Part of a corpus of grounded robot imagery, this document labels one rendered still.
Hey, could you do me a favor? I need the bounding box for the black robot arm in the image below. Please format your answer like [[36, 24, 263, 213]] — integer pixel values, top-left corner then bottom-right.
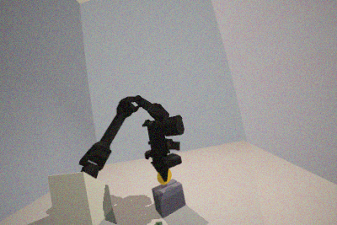
[[79, 95, 185, 179]]

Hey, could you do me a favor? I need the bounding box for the gold coin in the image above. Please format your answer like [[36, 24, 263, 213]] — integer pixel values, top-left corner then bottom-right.
[[157, 170, 172, 185]]

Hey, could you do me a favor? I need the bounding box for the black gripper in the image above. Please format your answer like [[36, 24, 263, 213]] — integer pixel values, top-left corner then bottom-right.
[[144, 136, 182, 182]]

